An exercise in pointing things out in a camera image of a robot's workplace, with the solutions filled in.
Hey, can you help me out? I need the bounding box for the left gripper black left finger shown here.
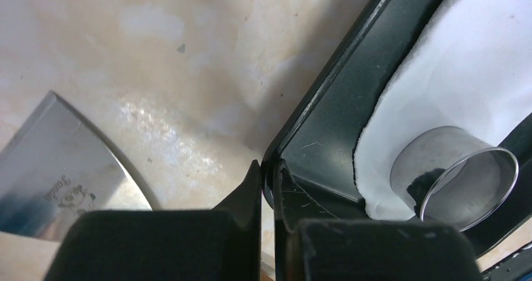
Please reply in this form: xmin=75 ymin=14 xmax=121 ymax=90
xmin=45 ymin=161 xmax=262 ymax=280

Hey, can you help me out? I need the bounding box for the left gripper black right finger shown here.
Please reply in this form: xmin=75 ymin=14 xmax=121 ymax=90
xmin=272 ymin=161 xmax=482 ymax=280

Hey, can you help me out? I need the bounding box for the black baking tray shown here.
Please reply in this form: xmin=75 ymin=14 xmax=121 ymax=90
xmin=262 ymin=0 xmax=531 ymax=280

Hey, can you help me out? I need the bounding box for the clear glass cup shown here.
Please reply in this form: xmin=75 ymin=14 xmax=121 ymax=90
xmin=390 ymin=126 xmax=519 ymax=231

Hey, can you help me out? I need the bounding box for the metal scraper wooden handle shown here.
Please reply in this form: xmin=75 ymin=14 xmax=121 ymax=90
xmin=1 ymin=91 xmax=151 ymax=241

